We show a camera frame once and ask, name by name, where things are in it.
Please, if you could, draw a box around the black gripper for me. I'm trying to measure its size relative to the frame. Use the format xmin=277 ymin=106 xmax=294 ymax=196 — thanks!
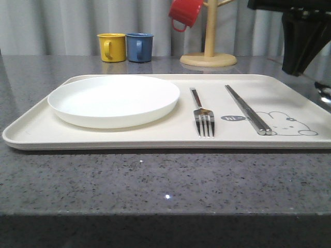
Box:
xmin=248 ymin=0 xmax=330 ymax=76

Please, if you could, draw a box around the silver spoon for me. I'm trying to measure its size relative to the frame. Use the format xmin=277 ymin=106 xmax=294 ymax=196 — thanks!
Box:
xmin=314 ymin=81 xmax=331 ymax=105

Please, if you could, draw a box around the silver fork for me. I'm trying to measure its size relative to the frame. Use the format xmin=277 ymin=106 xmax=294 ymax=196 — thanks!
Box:
xmin=190 ymin=87 xmax=215 ymax=138

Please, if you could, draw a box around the white round plate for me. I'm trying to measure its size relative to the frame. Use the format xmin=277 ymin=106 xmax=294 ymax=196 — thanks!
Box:
xmin=48 ymin=75 xmax=180 ymax=129

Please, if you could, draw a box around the wooden mug tree stand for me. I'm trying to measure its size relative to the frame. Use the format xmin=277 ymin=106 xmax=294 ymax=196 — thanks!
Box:
xmin=180 ymin=1 xmax=237 ymax=67

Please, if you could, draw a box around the red mug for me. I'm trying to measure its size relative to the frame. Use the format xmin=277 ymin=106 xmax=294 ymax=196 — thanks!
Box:
xmin=168 ymin=0 xmax=204 ymax=32

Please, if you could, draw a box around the cream rabbit serving tray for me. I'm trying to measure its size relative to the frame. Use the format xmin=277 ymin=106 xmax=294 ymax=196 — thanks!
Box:
xmin=3 ymin=74 xmax=330 ymax=150

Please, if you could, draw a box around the blue mug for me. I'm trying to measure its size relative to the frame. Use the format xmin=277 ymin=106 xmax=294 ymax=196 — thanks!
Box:
xmin=126 ymin=33 xmax=154 ymax=63

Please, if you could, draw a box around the yellow mug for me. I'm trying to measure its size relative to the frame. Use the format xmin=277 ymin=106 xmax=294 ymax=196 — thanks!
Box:
xmin=97 ymin=33 xmax=126 ymax=63

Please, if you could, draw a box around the grey curtain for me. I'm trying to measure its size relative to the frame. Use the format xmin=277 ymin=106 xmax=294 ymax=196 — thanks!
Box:
xmin=1 ymin=1 xmax=284 ymax=56

